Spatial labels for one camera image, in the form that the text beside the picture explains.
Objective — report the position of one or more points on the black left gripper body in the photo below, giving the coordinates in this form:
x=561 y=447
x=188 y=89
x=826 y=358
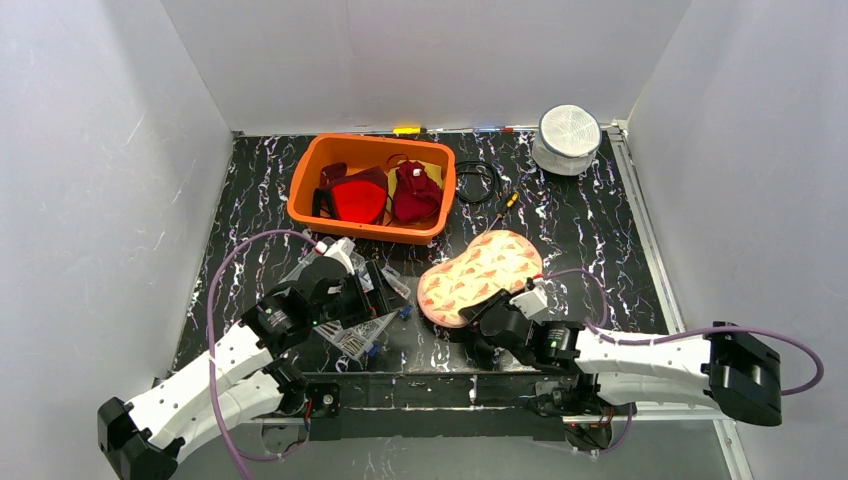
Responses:
x=374 y=295

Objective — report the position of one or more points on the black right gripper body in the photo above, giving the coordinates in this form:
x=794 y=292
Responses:
x=486 y=318

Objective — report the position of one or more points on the peach print mesh laundry bag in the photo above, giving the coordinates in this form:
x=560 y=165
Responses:
x=493 y=261

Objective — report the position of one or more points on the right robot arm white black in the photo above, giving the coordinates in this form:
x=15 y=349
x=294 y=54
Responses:
x=725 y=368

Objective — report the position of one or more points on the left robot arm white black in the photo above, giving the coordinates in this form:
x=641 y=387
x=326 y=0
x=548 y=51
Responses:
x=244 y=374

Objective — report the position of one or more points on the bright red bra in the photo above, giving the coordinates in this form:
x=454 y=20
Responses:
x=359 y=197

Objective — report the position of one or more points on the dark red bra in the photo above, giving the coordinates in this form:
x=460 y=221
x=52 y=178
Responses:
x=405 y=209

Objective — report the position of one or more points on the clear plastic screw organizer box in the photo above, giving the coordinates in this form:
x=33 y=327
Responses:
x=361 y=340

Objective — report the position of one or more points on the orange black screwdriver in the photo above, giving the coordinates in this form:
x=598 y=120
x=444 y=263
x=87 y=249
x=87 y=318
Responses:
x=507 y=205

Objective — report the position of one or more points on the orange plastic basin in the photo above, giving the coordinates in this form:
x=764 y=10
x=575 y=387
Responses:
x=363 y=152

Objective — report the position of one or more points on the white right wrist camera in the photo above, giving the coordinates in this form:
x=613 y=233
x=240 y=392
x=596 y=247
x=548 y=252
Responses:
x=531 y=300

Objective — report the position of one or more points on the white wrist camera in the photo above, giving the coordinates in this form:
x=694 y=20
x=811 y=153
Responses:
x=339 y=250
x=531 y=300

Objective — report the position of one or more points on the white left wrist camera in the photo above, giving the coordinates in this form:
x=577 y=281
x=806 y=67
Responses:
x=339 y=250

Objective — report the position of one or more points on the yellow marker at wall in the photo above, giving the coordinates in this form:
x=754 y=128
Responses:
x=416 y=130

